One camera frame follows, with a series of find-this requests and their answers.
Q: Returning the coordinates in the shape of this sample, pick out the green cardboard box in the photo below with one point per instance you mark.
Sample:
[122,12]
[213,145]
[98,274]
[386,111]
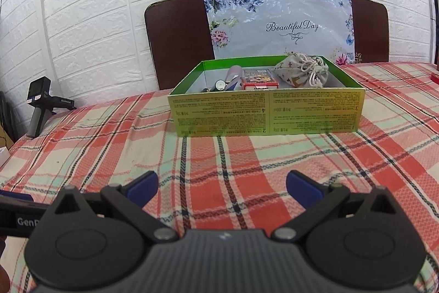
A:
[264,112]

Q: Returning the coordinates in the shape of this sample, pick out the plaid blanket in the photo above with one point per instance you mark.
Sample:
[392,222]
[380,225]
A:
[219,155]

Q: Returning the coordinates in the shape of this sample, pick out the black and green chair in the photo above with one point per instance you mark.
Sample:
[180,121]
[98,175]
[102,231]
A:
[7,114]

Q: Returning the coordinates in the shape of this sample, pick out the small red object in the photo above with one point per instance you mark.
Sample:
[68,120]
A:
[435,78]

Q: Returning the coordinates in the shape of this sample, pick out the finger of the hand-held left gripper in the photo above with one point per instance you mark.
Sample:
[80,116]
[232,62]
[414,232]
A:
[15,195]

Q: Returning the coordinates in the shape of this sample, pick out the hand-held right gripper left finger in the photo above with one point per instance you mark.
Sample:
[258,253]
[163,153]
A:
[144,190]

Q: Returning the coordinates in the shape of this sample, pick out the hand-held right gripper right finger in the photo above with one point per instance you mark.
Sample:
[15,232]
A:
[302,188]

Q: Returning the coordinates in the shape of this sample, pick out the floral plastic bag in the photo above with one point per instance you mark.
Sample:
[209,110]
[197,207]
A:
[277,25]

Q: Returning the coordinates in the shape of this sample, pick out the black grey handheld device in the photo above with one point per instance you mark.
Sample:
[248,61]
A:
[39,100]

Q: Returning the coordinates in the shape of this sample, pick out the red card pack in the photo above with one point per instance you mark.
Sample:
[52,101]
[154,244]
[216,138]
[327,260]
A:
[259,78]

